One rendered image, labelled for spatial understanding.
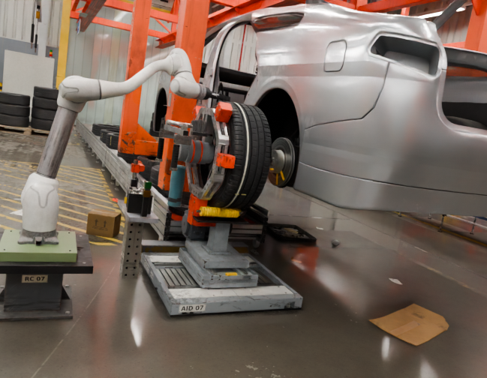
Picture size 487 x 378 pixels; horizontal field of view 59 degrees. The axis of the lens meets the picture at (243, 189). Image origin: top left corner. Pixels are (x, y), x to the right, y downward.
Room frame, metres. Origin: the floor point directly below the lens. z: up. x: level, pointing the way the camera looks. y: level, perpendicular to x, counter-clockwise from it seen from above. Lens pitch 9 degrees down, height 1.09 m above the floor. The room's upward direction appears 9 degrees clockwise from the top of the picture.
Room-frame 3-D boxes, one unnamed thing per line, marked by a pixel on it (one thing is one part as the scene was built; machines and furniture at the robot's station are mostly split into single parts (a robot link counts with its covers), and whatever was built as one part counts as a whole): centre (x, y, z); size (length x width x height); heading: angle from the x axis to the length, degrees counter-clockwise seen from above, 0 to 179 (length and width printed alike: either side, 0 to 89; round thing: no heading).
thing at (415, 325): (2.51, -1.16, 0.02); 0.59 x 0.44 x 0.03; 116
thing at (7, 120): (9.82, 5.05, 0.55); 1.40 x 0.80 x 1.09; 112
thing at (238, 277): (2.67, 0.10, 0.13); 0.50 x 0.36 x 0.10; 26
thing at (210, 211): (2.56, 0.12, 0.51); 0.29 x 0.06 x 0.06; 116
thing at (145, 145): (4.92, 1.05, 0.69); 0.52 x 0.17 x 0.35; 116
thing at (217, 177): (2.63, 0.26, 0.85); 0.54 x 0.07 x 0.54; 26
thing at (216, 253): (2.70, 0.11, 0.32); 0.40 x 0.30 x 0.28; 26
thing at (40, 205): (2.07, 0.98, 0.51); 0.18 x 0.16 x 0.22; 31
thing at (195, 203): (2.64, 0.23, 0.48); 0.16 x 0.12 x 0.17; 116
